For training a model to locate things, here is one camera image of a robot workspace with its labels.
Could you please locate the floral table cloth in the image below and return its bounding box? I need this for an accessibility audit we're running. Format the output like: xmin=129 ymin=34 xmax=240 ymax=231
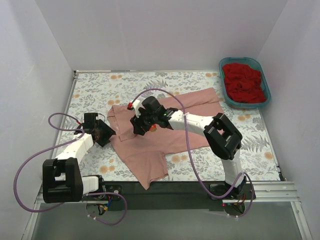
xmin=65 ymin=71 xmax=281 ymax=181

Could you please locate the red t shirt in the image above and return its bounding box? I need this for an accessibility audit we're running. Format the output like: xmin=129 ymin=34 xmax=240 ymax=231
xmin=222 ymin=63 xmax=267 ymax=104

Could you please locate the purple cable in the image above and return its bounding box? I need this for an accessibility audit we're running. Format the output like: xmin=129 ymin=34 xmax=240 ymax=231
xmin=13 ymin=112 xmax=128 ymax=226
xmin=132 ymin=87 xmax=256 ymax=218

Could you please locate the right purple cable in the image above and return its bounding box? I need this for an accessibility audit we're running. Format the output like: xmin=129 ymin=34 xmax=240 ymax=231
xmin=132 ymin=87 xmax=256 ymax=218

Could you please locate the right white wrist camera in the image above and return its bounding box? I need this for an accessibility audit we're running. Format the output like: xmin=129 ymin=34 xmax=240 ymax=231
xmin=127 ymin=99 xmax=143 ymax=118

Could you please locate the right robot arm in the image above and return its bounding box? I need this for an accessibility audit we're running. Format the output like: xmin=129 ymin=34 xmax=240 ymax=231
xmin=127 ymin=96 xmax=247 ymax=199

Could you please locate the pink t shirt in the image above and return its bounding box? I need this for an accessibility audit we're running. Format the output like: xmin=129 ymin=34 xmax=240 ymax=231
xmin=107 ymin=87 xmax=223 ymax=190

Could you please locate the aluminium frame rail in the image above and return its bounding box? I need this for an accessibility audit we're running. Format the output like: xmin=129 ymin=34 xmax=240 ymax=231
xmin=24 ymin=181 xmax=312 ymax=240

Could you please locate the teal plastic basket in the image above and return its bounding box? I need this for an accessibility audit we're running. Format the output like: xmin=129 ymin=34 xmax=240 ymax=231
xmin=219 ymin=57 xmax=271 ymax=109

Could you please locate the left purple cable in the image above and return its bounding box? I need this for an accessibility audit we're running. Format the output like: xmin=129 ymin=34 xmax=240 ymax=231
xmin=13 ymin=112 xmax=128 ymax=226

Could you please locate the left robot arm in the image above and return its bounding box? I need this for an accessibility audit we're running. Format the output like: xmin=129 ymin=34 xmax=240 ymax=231
xmin=42 ymin=112 xmax=116 ymax=204

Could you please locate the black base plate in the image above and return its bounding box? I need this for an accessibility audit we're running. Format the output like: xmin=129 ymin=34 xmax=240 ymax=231
xmin=83 ymin=181 xmax=256 ymax=214

